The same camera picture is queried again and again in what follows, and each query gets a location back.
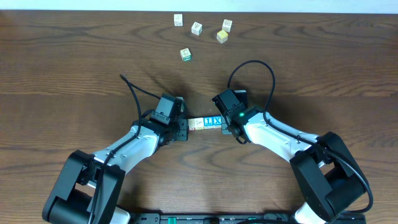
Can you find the yellow topped block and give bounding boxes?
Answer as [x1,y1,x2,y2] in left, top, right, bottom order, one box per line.
[216,30,229,44]

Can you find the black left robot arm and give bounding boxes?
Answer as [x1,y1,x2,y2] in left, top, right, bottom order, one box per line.
[42,93,188,224]

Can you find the white block teal side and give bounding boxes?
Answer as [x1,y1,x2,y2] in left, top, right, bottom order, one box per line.
[180,48,192,62]

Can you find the white block tilted top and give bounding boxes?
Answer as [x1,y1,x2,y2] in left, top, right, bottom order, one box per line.
[191,22,203,35]

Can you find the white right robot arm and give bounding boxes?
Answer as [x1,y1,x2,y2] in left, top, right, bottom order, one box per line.
[212,89,372,223]

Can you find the plain yellow block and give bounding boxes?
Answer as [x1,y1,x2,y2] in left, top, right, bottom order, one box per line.
[194,118,205,130]

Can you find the white patterned block top right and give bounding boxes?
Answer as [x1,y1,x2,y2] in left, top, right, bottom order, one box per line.
[222,19,233,32]

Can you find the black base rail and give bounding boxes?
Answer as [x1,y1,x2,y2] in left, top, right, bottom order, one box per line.
[130,212,366,224]

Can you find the white block top left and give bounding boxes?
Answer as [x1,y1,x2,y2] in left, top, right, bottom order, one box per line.
[174,14,183,26]

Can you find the white block yellow edge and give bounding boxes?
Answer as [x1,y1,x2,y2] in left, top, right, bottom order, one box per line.
[203,117,213,129]

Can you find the red letter U block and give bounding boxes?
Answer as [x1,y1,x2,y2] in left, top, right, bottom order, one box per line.
[188,118,195,131]

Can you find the white block yellow side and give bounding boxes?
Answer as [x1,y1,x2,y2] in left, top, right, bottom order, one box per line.
[212,116,222,128]

